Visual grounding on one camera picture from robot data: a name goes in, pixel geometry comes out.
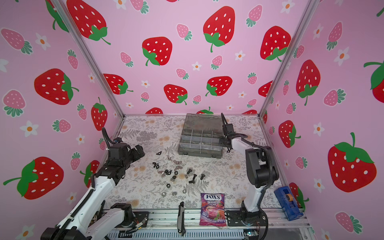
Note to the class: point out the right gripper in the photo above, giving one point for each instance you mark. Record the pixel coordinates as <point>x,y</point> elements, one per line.
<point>221,141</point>

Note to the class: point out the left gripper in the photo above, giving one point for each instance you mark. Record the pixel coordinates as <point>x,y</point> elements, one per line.
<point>140,151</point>

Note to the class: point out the grey plastic organizer box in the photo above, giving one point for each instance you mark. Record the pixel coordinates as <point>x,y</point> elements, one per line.
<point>201,136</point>

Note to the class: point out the silver wing nuts pile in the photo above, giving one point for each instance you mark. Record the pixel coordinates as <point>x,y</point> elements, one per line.
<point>177,163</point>

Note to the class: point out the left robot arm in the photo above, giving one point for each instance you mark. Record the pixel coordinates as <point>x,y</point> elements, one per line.
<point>77,224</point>

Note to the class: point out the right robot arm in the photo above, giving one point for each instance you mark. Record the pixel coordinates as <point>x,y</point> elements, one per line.
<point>260,167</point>

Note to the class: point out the black nuts cluster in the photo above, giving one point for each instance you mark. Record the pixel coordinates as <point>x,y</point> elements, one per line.
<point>165,173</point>

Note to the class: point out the black bolt lower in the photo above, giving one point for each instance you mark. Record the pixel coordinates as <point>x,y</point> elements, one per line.
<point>193,181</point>

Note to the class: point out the Fox's candy bag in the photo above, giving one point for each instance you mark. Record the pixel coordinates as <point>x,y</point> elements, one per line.
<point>213,210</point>

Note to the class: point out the blue tape dispenser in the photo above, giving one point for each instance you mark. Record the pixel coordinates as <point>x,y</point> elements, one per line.
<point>288,203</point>

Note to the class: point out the black utility knife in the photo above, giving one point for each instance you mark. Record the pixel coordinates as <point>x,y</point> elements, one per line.
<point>181,219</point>

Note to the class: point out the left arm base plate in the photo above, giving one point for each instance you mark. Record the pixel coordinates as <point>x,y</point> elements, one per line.
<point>136,218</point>

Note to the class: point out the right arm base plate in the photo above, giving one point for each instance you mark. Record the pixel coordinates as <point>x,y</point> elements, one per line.
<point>242,218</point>

